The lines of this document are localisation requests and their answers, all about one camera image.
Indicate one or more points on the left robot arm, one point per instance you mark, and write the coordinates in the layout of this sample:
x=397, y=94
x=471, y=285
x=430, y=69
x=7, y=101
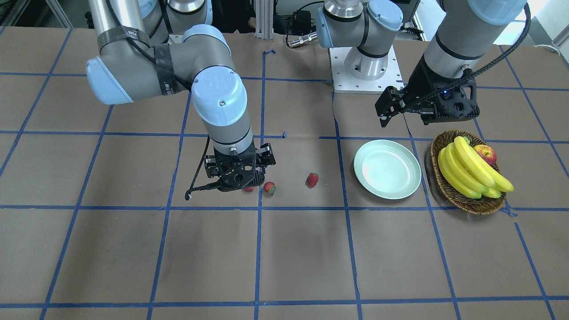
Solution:
x=465, y=34

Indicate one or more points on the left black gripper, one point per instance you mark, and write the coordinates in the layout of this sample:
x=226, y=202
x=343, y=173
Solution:
x=419, y=83

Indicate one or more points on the red apple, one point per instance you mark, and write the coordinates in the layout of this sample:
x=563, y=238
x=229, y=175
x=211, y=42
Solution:
x=487, y=153

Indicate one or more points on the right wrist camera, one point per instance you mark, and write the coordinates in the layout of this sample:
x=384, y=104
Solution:
x=238, y=175

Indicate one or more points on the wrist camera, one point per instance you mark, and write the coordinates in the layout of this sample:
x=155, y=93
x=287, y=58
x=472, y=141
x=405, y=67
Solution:
x=238, y=175
x=455, y=104

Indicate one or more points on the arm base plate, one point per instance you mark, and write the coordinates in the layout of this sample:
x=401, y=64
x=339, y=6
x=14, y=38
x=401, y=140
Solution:
x=342, y=75

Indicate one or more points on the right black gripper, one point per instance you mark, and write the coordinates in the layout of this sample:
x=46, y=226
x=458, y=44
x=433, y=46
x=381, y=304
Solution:
x=267, y=156

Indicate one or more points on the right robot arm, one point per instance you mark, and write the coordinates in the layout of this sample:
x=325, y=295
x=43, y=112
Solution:
x=151, y=48

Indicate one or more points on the yellow banana bunch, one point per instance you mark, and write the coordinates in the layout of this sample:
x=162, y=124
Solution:
x=468, y=173

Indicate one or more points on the aluminium frame post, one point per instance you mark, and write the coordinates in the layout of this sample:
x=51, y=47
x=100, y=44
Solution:
x=264, y=19

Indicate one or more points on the wicker basket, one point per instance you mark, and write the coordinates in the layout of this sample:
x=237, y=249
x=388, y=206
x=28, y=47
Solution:
x=483, y=206

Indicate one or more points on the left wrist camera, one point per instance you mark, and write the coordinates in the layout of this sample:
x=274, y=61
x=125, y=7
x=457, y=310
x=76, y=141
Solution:
x=455, y=104

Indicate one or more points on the light green plate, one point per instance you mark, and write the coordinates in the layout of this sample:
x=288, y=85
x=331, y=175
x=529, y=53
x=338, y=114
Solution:
x=387, y=169

